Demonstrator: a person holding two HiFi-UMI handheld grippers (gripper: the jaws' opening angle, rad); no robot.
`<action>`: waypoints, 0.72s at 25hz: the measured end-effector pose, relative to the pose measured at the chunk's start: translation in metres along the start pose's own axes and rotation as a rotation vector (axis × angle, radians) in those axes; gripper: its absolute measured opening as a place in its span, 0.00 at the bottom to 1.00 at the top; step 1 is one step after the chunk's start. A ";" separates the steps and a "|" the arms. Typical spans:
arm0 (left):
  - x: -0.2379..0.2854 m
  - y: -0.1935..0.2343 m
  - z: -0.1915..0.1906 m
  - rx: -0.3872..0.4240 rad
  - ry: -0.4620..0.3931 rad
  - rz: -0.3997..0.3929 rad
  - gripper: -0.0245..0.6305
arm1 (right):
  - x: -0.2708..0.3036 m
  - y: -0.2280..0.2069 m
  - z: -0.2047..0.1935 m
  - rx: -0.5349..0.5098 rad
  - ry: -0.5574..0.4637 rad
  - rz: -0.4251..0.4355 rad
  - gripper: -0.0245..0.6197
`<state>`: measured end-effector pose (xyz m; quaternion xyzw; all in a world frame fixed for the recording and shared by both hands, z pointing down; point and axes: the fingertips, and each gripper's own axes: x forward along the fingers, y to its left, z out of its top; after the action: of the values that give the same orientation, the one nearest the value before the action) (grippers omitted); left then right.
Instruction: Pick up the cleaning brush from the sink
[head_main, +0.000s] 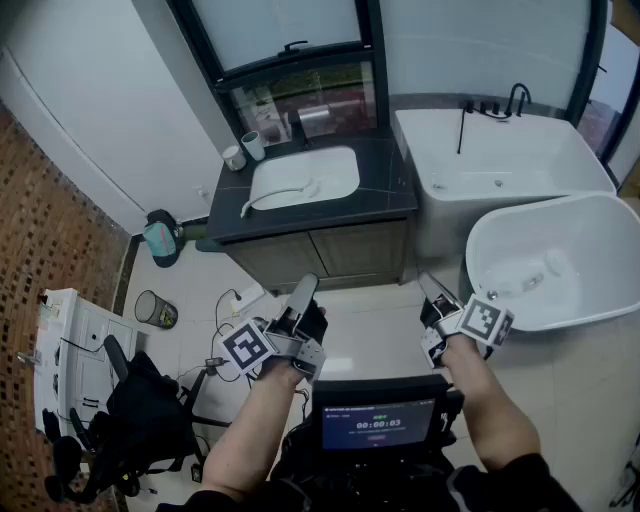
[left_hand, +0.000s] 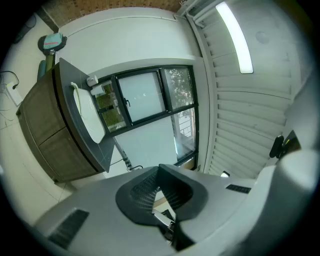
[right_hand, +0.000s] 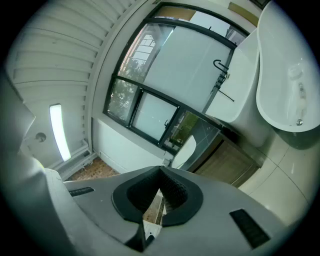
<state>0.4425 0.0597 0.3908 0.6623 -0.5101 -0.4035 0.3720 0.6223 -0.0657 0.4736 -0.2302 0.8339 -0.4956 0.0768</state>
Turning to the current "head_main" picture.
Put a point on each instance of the white mug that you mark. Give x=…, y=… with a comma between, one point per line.
x=234, y=158

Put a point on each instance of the black bathtub tap knobs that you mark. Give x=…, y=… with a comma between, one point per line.
x=487, y=109

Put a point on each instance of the white cup with teal inside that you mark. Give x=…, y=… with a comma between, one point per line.
x=254, y=146

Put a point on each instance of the oval white bathtub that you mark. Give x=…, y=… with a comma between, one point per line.
x=550, y=235

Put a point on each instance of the black window frame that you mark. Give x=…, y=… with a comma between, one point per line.
x=372, y=65

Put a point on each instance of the teal and black bag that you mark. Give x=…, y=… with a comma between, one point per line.
x=161, y=240

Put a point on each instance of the oval bathtub drain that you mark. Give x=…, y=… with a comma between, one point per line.
x=533, y=282

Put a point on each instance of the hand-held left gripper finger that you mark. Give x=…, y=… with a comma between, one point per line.
x=315, y=322
x=304, y=295

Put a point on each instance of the white power strip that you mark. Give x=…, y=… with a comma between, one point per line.
x=249, y=295

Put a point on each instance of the teal rolled mat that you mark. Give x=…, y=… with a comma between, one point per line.
x=206, y=245

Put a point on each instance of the black power adapter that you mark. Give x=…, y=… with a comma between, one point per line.
x=215, y=361

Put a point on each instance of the person's right forearm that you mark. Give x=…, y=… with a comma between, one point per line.
x=490, y=410

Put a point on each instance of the rectangular white bathtub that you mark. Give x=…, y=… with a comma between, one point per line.
x=500, y=150

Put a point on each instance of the black office chair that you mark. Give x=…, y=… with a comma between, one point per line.
x=142, y=400

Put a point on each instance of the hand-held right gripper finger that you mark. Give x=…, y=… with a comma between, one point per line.
x=446, y=300
x=427, y=295

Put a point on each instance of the black hand shower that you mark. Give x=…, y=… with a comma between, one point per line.
x=462, y=130

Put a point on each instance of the black-topped wooden vanity cabinet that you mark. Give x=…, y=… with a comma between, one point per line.
x=350, y=250

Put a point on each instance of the white wall socket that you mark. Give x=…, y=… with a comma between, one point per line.
x=202, y=192

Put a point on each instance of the black bathtub faucet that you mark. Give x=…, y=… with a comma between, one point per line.
x=520, y=97

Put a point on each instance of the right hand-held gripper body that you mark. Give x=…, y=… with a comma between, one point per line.
x=482, y=320

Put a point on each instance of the chest-mounted screen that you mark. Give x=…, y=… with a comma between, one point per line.
x=377, y=425

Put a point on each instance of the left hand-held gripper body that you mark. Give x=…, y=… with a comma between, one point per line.
x=245, y=347

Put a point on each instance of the person's left forearm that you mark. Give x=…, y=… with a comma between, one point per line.
x=250, y=425

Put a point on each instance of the white sink basin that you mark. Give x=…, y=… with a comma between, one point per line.
x=325, y=170

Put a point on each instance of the black sink faucet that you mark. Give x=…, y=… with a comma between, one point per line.
x=300, y=127

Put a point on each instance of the white cabinet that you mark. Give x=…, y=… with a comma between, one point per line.
x=82, y=340

